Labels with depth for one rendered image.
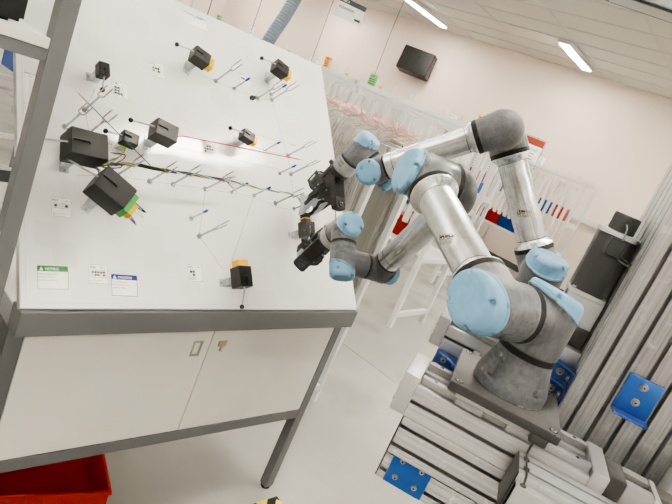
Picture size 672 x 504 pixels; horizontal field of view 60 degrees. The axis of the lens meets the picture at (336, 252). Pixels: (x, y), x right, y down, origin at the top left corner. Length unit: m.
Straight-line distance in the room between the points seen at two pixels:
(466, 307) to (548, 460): 0.35
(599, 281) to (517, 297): 0.37
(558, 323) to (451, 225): 0.28
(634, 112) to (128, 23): 8.79
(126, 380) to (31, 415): 0.25
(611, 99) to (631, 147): 0.82
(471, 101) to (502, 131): 9.24
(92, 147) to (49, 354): 0.52
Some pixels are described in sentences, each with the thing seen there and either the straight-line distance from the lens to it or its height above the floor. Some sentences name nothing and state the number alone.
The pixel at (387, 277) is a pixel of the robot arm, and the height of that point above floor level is 1.14.
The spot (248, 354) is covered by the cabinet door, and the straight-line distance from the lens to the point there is 1.99.
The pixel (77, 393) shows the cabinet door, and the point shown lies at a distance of 1.74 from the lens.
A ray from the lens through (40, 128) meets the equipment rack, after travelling 1.31.
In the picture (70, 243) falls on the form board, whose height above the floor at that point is 0.99.
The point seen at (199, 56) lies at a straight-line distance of 1.93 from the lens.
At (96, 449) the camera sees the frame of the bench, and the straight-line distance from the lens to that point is 1.91.
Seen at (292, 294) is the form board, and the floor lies 0.91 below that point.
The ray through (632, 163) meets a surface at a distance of 9.90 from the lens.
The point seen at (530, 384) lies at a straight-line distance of 1.21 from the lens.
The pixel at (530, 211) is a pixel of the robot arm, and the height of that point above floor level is 1.47.
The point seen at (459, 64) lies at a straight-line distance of 11.21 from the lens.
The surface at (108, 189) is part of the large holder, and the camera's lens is 1.49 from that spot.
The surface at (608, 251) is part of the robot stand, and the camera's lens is 1.41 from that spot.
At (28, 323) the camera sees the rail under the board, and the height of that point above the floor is 0.84.
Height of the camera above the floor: 1.58
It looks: 14 degrees down
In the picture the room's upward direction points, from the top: 23 degrees clockwise
